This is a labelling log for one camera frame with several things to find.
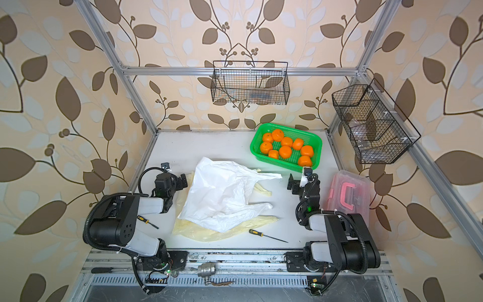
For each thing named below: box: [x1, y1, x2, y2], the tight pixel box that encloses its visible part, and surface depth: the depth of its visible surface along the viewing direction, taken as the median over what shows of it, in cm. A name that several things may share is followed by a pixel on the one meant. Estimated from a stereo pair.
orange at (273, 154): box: [267, 149, 279, 160], surface depth 104 cm
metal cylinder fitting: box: [197, 262, 216, 278], surface depth 71 cm
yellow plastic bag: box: [172, 171, 280, 243], surface depth 82 cm
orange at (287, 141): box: [281, 137, 294, 147], surface depth 111 cm
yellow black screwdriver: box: [249, 229, 289, 244], surface depth 82 cm
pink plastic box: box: [327, 169, 371, 227], surface depth 85 cm
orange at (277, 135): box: [271, 128, 285, 143], surface depth 110 cm
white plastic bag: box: [177, 156, 283, 233], surface depth 88 cm
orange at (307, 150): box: [300, 144, 314, 158], surface depth 107 cm
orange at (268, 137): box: [262, 132, 273, 143], surface depth 114 cm
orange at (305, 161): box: [298, 155, 312, 167], surface depth 101 cm
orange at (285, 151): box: [278, 145, 292, 160], surface depth 107 cm
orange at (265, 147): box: [260, 140, 273, 155], surface depth 110 cm
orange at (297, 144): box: [291, 137, 304, 151], surface depth 110 cm
